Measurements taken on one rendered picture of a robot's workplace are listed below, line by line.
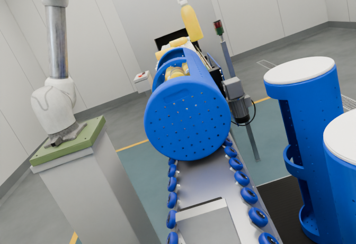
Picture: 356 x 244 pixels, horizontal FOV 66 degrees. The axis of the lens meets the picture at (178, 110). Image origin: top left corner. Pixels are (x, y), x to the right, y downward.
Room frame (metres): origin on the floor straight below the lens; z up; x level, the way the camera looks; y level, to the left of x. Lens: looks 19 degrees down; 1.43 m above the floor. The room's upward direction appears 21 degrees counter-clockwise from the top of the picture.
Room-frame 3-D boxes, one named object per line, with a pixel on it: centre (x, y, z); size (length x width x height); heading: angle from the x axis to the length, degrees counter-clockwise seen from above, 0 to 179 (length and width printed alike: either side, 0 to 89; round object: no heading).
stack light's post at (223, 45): (2.10, -0.51, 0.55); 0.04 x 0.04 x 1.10; 84
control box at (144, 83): (1.99, 0.16, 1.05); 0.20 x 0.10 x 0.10; 174
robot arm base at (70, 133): (1.38, 0.60, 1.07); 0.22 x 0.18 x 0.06; 170
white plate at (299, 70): (1.09, -0.53, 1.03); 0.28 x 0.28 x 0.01
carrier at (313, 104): (1.09, -0.53, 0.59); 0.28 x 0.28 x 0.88
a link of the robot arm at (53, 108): (1.40, 0.60, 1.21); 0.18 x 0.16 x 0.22; 5
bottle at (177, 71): (1.25, -0.06, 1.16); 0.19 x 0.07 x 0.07; 174
